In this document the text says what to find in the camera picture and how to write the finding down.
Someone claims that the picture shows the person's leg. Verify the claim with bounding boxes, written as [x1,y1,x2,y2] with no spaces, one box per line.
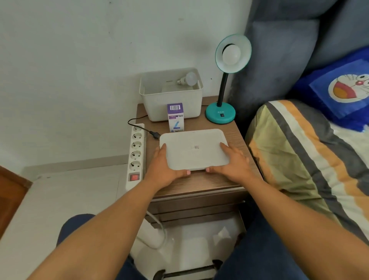
[56,213,139,280]
[214,197,309,280]

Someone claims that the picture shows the white plastic storage bin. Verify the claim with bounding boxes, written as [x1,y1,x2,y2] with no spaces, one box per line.
[140,68,204,122]

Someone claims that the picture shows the white power strip cable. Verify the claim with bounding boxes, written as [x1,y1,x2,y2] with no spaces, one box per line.
[135,210,168,250]

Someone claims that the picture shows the person's left hand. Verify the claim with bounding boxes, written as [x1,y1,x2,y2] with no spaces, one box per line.
[144,143,191,190]

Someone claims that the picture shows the white plastic bin lid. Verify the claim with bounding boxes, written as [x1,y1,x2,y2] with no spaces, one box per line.
[159,129,230,171]

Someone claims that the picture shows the person's right hand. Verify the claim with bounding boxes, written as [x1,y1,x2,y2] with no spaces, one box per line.
[206,142,255,187]

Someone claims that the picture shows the gray padded headboard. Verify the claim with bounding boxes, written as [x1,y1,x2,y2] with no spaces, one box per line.
[230,0,369,136]

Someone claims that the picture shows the teal desk lamp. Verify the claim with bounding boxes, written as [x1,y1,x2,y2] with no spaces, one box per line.
[205,34,252,125]

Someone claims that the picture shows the brown wooden nightstand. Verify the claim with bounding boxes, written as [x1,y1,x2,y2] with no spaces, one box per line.
[135,96,264,230]

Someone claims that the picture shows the black plug with cable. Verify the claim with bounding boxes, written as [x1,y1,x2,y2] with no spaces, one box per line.
[127,118,161,141]

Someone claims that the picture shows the person's right forearm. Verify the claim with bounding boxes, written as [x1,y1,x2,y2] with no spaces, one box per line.
[234,174,369,280]

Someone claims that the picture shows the person's right leg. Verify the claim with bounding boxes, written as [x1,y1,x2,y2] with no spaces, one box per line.
[214,197,309,280]

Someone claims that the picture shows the person's left forearm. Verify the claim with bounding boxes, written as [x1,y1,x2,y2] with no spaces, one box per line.
[27,177,169,280]

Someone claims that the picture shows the purple white bulb box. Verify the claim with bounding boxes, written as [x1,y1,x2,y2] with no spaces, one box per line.
[167,103,185,133]

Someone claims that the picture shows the white bulb in lamp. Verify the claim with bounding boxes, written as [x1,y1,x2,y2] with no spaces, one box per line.
[222,44,242,66]

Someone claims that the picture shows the blue cartoon pillow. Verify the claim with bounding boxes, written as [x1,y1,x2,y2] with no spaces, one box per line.
[290,46,369,133]

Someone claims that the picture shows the striped bed sheet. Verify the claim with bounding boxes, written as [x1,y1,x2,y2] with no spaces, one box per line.
[245,99,369,247]

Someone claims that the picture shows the person's left leg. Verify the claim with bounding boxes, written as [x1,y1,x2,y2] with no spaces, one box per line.
[56,213,139,280]

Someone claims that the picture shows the white power strip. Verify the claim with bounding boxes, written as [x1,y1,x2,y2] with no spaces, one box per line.
[125,123,146,192]

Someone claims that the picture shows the black metal stool bar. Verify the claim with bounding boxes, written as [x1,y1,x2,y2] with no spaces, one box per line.
[152,259,224,280]

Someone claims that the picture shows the loose white light bulb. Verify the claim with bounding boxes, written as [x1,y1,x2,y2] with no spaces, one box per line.
[176,72,198,86]

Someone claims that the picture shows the brown wooden door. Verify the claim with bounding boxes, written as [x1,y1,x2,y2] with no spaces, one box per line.
[0,166,33,240]

